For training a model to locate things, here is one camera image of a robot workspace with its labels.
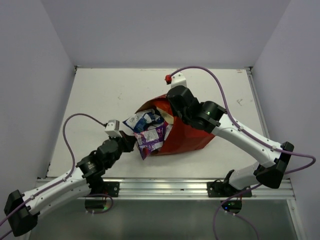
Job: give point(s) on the tan paper snack bag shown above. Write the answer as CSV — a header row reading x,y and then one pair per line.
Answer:
x,y
167,117

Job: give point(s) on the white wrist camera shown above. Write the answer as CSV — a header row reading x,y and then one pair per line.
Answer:
x,y
112,129
176,80

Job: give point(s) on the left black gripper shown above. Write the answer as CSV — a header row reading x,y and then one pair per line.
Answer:
x,y
129,141

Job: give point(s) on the purple snack bag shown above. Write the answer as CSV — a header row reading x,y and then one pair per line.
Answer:
x,y
150,137

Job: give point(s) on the aluminium front rail frame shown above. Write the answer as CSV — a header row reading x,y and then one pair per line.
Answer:
x,y
116,90

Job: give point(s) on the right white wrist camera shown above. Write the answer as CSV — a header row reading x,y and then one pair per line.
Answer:
x,y
176,80

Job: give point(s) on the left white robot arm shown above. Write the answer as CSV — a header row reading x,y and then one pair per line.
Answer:
x,y
84,179

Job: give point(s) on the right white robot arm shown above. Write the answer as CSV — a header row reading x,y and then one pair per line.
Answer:
x,y
272,157

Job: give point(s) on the red paper bag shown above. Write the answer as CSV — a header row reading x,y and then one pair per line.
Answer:
x,y
182,138

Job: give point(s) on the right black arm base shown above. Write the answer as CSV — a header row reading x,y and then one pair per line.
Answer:
x,y
218,189

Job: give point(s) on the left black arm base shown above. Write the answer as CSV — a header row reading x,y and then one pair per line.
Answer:
x,y
101,199

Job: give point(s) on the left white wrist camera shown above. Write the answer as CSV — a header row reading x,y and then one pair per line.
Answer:
x,y
112,129

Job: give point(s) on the blue snack bag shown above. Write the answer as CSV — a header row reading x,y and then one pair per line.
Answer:
x,y
142,120

